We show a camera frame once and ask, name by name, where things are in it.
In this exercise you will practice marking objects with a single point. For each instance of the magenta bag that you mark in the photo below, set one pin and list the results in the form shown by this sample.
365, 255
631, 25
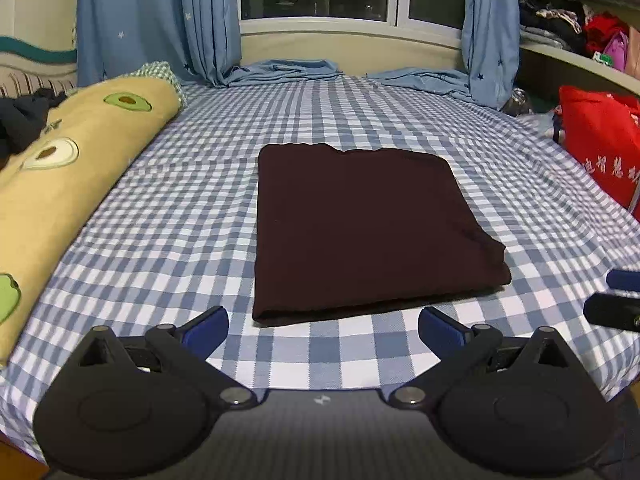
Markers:
616, 50

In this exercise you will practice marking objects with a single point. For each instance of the yellow avocado print blanket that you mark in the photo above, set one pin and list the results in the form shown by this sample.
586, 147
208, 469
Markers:
75, 160

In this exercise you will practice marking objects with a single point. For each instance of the dark clothes pile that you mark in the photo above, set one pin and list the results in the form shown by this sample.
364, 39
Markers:
20, 120

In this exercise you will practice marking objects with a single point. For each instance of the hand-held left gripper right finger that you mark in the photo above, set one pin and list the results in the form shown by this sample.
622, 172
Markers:
441, 332

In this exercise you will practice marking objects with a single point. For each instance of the red tote bag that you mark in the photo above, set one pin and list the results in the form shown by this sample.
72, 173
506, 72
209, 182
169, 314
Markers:
600, 135

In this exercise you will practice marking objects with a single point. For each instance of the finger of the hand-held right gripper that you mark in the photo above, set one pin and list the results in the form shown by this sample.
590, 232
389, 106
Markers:
612, 311
625, 280

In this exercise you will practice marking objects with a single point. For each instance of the red clothes heap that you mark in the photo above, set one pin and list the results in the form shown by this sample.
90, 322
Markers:
602, 27

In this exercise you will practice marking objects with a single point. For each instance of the blue star curtain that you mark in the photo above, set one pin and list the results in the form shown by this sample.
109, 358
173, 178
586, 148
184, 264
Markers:
140, 20
487, 35

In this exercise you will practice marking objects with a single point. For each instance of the green checked pillow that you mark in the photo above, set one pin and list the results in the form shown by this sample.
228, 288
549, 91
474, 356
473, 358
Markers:
160, 72

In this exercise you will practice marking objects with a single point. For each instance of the grey folded clothes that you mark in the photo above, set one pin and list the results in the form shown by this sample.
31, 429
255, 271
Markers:
542, 37

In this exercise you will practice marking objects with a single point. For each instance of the white shelf unit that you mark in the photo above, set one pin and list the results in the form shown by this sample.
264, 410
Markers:
550, 52

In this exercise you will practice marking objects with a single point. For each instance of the small green white toy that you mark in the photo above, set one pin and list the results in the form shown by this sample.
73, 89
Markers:
602, 58

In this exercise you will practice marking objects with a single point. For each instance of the blue checked bed sheet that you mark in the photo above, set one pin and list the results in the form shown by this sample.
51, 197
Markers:
175, 220

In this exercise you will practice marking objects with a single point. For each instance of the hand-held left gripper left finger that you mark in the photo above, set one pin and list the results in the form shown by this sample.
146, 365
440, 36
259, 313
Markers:
206, 330

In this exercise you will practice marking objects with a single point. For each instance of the black clothes heap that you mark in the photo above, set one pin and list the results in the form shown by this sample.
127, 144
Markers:
555, 17

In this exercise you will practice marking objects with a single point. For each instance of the cream and teal headboard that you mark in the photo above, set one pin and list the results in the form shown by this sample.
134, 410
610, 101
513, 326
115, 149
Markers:
30, 67

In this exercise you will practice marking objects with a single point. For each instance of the maroon printed sweatshirt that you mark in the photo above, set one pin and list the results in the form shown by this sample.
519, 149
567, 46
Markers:
360, 230

